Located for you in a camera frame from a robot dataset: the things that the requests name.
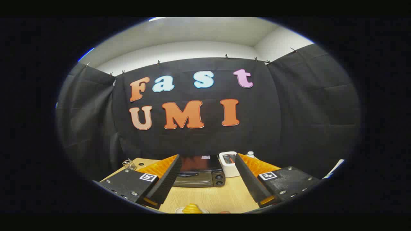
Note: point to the black toaster oven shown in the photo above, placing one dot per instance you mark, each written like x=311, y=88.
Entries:
x=199, y=179

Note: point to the yellow swirled bread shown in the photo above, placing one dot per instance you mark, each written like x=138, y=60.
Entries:
x=192, y=208

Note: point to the white plastic bottle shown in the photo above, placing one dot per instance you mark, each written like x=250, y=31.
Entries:
x=250, y=154

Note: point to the white plate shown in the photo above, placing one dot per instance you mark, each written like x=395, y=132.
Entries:
x=178, y=211

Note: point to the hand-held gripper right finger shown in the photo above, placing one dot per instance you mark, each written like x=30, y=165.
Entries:
x=252, y=184

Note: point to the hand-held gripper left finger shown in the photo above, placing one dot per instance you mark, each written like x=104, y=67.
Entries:
x=167, y=183

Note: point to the white pop-up toaster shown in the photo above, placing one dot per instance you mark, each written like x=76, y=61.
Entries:
x=229, y=168

